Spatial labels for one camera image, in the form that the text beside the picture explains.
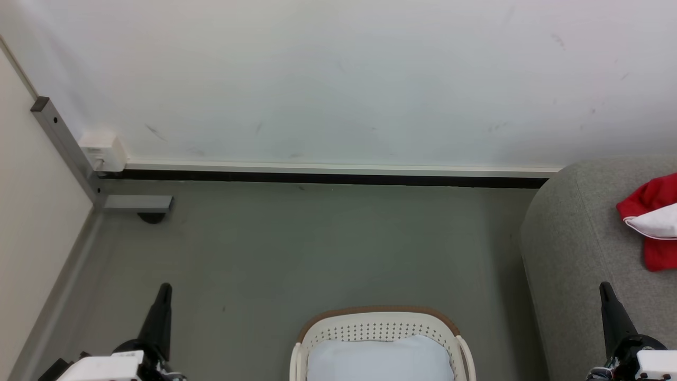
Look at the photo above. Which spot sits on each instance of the grey fabric sofa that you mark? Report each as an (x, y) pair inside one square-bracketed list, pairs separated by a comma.
[(582, 264)]

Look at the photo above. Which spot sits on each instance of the grey metal partition foot bar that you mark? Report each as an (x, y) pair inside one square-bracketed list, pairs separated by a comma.
[(137, 203)]

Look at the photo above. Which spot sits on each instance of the pale blue garment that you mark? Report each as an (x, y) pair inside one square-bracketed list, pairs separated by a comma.
[(381, 362)]

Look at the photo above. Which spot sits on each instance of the grey metal partition post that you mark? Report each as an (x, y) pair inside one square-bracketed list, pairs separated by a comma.
[(63, 143)]

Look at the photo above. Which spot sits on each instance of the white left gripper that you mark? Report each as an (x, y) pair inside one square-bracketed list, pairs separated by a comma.
[(100, 368)]

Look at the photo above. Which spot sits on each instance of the beige partition panel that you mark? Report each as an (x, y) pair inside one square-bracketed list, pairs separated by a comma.
[(31, 211)]

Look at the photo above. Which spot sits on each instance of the white wall socket box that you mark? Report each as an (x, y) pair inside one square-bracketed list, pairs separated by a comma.
[(103, 151)]

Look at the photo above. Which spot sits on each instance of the white baseboard strip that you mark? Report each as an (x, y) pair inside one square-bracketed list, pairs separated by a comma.
[(317, 168)]

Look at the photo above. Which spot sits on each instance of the white laundry basket brown rim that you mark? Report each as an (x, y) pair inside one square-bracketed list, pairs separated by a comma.
[(381, 324)]

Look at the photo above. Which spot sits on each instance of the red hoodie with white hood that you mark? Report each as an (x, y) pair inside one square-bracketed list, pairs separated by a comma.
[(658, 227)]

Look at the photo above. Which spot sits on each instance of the black round partition foot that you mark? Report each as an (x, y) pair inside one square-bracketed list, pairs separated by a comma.
[(152, 217)]

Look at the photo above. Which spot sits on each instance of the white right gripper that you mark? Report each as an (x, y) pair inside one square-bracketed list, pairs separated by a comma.
[(653, 365)]

